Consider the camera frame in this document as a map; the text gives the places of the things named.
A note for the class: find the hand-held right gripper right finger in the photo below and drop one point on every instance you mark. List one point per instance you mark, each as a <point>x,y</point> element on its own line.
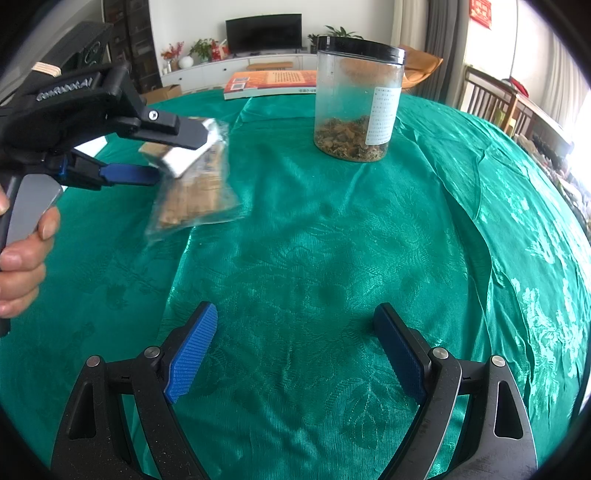
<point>399,355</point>

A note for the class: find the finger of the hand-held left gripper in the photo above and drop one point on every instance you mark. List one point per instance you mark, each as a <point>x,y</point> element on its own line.
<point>129,174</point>
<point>166,129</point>

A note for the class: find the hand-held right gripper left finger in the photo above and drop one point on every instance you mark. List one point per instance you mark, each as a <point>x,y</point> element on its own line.
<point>191,355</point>

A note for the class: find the clear bag of beige sticks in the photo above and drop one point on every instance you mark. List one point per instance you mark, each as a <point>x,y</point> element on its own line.
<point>194,198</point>

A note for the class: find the person's left hand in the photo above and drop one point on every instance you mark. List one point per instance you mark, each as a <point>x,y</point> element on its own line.
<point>23,272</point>

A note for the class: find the brown cardboard box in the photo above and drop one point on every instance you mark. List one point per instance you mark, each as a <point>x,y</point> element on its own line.
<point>159,94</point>

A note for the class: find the white television cabinet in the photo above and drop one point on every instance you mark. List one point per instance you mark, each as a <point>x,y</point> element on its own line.
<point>203,74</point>

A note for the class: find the white round vase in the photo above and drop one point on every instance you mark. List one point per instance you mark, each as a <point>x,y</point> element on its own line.
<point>186,62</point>

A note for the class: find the red flower arrangement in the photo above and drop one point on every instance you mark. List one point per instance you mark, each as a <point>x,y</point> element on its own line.
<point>171,54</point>

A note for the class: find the green plant with red decoration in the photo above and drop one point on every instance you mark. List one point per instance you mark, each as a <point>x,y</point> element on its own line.
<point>205,50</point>

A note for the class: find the dark glass display cabinet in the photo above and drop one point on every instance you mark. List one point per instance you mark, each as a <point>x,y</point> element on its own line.
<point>134,41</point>

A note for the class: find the orange book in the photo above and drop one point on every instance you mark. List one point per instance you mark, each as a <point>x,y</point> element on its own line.
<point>268,81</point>

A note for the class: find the wooden stool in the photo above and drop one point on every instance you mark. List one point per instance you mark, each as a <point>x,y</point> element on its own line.
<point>270,65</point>

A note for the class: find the black television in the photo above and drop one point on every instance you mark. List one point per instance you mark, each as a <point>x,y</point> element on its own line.
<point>263,32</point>

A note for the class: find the green tablecloth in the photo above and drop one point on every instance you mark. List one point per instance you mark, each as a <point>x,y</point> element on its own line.
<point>300,254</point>

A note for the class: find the small potted plant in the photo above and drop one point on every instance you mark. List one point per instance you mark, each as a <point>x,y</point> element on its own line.
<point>313,44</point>

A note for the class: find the clear jar with black lid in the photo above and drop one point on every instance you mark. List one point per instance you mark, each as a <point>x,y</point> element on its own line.
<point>346,92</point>

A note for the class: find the large green potted plant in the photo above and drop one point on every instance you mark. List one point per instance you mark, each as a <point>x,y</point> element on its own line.
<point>344,32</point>

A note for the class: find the pile of assorted clutter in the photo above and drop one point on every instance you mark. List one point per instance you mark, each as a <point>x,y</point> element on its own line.
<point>558,170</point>

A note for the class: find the orange lounge chair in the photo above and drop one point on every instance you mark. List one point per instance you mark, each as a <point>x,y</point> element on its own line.
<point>422,69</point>

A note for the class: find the covered standing air conditioner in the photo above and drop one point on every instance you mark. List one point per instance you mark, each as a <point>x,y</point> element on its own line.
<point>408,23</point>

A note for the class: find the dark wooden chair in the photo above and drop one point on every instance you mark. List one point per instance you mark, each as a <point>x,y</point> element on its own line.
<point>489,99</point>
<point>540,129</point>

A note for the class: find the grey curtain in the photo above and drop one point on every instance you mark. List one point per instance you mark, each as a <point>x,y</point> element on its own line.
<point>445,46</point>

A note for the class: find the white sheer curtain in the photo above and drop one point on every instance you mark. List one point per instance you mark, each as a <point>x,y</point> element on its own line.
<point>538,60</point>

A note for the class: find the red wall calendar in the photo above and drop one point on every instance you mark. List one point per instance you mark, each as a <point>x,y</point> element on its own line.
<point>480,14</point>

